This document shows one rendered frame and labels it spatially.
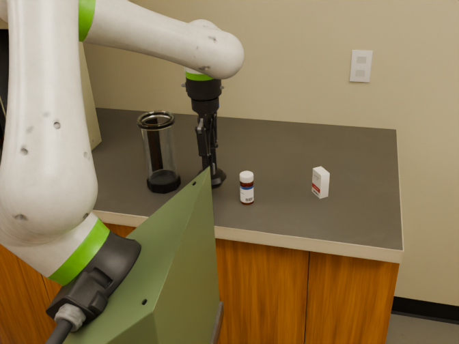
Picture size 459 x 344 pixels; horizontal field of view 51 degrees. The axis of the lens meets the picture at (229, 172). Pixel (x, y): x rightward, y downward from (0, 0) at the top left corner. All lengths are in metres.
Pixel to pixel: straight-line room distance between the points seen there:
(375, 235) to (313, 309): 0.31
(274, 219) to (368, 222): 0.25
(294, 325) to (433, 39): 1.03
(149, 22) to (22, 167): 0.48
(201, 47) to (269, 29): 0.76
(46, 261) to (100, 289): 0.10
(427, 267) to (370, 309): 0.85
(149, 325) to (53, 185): 0.21
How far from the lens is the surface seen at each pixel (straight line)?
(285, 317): 1.51
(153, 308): 0.62
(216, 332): 1.04
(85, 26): 0.99
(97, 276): 0.83
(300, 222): 1.32
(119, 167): 1.64
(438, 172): 1.99
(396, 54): 1.80
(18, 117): 0.70
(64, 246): 0.81
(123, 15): 1.01
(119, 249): 0.84
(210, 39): 1.08
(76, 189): 0.66
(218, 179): 1.39
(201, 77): 1.24
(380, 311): 1.45
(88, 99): 1.74
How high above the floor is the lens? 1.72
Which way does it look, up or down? 30 degrees down
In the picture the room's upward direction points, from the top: 3 degrees counter-clockwise
